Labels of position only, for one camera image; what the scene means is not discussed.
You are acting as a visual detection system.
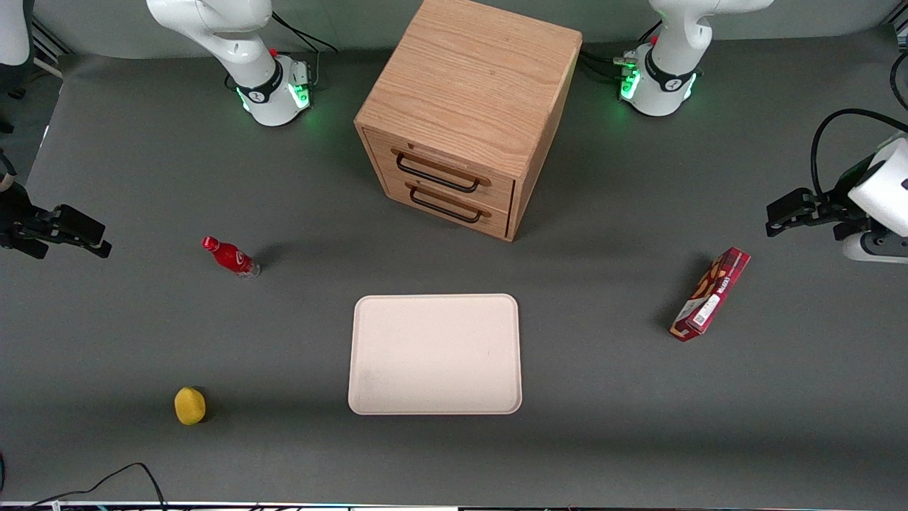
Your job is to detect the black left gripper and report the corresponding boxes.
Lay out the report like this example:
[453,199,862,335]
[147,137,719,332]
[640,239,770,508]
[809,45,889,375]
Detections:
[765,156,882,242]

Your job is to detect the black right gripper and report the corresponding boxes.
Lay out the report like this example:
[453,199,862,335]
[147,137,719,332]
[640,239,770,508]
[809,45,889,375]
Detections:
[0,181,113,260]

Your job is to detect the red coke bottle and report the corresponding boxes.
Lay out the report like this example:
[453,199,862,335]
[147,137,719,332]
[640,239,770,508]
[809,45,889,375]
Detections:
[202,236,261,279]

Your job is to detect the beige rectangular tray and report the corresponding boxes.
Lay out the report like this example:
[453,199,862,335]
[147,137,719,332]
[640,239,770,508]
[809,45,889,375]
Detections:
[348,294,523,416]

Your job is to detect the red snack box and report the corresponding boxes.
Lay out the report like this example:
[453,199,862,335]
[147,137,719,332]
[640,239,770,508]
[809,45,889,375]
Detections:
[670,247,751,343]

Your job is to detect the yellow lemon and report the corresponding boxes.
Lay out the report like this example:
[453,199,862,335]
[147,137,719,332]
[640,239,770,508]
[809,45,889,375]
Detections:
[175,387,207,427]

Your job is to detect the wide wooden drawer front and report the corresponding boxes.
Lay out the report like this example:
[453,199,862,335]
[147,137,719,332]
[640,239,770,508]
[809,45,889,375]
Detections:
[363,129,516,214]

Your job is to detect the narrow wooden drawer front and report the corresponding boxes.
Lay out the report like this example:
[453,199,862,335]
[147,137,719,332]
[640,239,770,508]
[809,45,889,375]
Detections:
[380,170,512,240]

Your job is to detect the wooden drawer cabinet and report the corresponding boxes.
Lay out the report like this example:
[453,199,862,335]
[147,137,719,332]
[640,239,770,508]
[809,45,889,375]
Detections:
[354,0,584,243]

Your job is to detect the black looped cable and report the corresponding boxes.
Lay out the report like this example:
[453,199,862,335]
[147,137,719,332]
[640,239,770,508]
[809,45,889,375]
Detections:
[811,109,908,199]

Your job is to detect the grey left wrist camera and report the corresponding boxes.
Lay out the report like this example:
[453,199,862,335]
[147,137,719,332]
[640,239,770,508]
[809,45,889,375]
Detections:
[842,231,908,265]

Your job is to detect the black cable at picture edge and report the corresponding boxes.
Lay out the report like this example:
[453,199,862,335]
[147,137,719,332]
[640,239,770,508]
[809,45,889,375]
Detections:
[890,50,908,111]

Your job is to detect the black cable on table edge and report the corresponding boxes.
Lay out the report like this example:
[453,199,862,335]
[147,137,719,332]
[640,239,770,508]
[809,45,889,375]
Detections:
[0,462,168,511]

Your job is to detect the black left arm base cables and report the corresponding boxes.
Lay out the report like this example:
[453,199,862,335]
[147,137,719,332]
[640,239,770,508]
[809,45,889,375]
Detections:
[578,21,641,83]

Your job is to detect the black arm base cables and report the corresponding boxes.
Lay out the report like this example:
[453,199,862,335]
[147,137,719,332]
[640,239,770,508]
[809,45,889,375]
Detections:
[226,11,340,93]
[578,21,641,83]

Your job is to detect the black right arm base cables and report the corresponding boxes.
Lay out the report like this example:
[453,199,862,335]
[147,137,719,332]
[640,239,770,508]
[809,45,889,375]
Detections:
[226,11,340,93]

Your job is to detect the short black wire drawer handle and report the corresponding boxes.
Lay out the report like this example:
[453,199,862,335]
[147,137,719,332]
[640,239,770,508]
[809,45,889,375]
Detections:
[409,185,484,225]

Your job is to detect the long black wire drawer handle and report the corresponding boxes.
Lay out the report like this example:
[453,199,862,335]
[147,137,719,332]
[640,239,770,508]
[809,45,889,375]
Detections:
[395,152,481,194]

